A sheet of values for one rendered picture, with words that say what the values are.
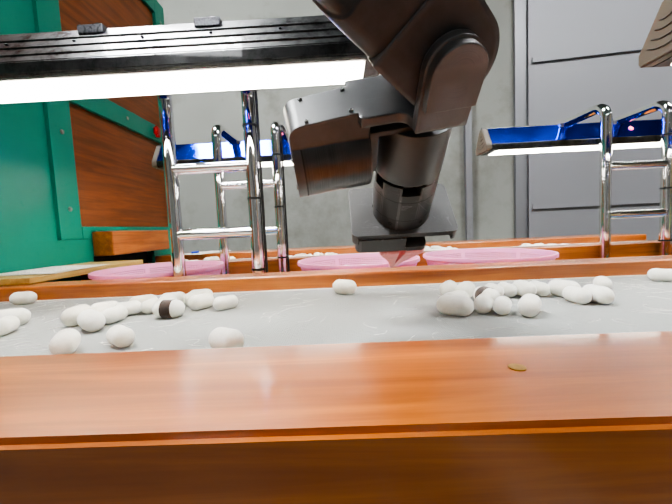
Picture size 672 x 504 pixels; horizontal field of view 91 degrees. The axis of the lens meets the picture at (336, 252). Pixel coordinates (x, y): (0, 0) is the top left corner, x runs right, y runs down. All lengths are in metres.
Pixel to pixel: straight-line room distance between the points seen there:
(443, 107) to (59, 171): 1.00
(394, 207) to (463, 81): 0.12
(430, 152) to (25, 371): 0.29
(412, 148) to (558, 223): 2.30
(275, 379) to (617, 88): 2.71
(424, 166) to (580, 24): 2.58
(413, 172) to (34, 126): 0.96
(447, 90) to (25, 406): 0.26
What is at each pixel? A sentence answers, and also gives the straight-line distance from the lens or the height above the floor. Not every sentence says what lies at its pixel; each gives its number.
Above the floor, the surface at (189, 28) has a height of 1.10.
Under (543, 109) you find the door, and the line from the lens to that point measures 2.58.
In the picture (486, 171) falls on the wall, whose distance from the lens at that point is 2.46.
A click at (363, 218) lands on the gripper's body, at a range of 0.33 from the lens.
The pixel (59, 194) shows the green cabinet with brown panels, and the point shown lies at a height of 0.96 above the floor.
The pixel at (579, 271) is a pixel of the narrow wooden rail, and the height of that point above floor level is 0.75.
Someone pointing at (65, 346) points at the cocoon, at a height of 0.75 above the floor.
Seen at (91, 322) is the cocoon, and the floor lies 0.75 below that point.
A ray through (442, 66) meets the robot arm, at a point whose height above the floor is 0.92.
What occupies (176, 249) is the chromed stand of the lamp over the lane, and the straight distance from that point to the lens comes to 0.67.
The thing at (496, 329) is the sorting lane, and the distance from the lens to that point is 0.34.
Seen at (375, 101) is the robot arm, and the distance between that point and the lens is 0.25.
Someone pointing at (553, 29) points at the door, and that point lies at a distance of 2.77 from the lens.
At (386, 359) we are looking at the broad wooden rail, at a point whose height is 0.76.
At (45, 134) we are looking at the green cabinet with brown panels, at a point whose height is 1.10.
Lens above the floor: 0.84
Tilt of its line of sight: 4 degrees down
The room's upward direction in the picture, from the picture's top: 3 degrees counter-clockwise
